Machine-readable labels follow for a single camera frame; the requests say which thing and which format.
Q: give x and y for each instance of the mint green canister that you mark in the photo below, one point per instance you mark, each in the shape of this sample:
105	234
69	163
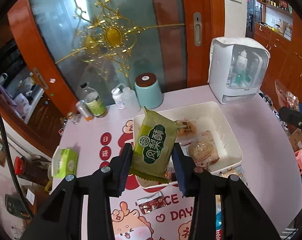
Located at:
148	91

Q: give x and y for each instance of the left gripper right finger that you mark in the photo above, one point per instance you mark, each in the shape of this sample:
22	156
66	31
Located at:
242	215

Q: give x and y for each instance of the white pill bottle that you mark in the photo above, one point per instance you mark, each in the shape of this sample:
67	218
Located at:
116	95

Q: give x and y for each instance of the translucent plastic bottle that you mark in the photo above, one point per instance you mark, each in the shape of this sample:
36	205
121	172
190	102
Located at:
130	100

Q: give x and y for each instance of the green pastry packet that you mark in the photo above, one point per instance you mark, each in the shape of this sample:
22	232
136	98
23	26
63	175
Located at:
153	146

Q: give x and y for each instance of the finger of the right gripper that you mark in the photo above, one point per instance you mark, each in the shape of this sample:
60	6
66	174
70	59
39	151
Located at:
291	116

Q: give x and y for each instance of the beige cracker packet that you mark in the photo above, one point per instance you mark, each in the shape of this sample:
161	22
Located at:
235	171

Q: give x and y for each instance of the red white blue snack bag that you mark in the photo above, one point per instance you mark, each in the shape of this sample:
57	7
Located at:
218	235

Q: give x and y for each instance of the clear bag puffed snack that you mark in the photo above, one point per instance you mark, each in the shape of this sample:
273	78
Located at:
203	150

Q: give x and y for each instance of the green tissue box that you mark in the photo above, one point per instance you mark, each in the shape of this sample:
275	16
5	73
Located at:
64	162

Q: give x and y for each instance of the small metal can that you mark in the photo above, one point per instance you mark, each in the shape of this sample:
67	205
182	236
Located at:
84	111

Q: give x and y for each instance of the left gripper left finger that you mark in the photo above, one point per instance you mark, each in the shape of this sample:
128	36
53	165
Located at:
61	215

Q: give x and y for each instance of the white plastic storage bin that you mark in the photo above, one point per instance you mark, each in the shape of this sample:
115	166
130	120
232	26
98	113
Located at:
209	117

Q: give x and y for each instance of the clear packet brown cookies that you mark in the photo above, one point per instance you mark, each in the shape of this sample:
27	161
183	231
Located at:
187	128

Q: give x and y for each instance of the green liquid glass bottle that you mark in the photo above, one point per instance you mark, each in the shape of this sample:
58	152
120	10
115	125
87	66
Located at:
93	100

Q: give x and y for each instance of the white desktop cosmetic cabinet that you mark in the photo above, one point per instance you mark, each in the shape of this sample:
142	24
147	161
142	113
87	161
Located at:
237	68

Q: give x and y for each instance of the dark red snack packet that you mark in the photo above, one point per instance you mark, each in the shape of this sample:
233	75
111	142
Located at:
151	203

